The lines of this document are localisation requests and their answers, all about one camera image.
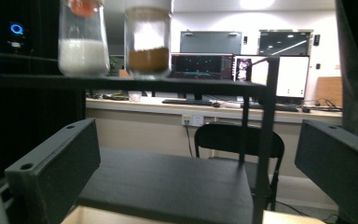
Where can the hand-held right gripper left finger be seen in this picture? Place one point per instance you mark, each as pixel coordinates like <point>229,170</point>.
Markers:
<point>56,161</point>

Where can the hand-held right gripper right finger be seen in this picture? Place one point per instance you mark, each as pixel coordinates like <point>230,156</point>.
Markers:
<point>341,168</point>

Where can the glass jar with white granules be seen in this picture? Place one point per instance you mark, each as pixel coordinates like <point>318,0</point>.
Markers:
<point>83,56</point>

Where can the black two-tier shelf rack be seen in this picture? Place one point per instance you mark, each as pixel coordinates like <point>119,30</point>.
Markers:
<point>167,183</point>

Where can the glass jar with brown granules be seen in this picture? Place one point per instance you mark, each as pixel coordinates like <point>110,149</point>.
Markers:
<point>148,59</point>

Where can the wooden board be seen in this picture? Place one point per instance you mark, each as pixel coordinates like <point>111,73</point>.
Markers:
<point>328,91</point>

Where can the black keyboard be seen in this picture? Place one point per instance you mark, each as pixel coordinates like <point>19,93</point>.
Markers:
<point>284,108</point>
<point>186,102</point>

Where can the small clear container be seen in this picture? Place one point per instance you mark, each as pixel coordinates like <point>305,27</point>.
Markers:
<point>134,96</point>

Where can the monitor with white screen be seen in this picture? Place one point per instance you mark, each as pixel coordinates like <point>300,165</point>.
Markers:
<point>292,76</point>

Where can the dark grey curtain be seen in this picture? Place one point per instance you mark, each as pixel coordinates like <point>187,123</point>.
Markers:
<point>354,62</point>

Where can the long beige desk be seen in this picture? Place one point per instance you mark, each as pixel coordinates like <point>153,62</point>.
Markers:
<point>155,109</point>

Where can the black folding chair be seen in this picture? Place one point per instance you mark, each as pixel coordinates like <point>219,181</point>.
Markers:
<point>223,140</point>

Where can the monitor with dark screen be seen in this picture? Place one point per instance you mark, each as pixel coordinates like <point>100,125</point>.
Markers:
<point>202,66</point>

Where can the dark glass wall panel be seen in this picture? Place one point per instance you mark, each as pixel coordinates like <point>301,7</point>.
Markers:
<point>286,43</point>

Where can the white wall outlet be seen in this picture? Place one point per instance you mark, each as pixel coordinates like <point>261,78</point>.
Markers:
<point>192,120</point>

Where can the grey wall board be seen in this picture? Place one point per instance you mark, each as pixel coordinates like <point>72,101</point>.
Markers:
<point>210,42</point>

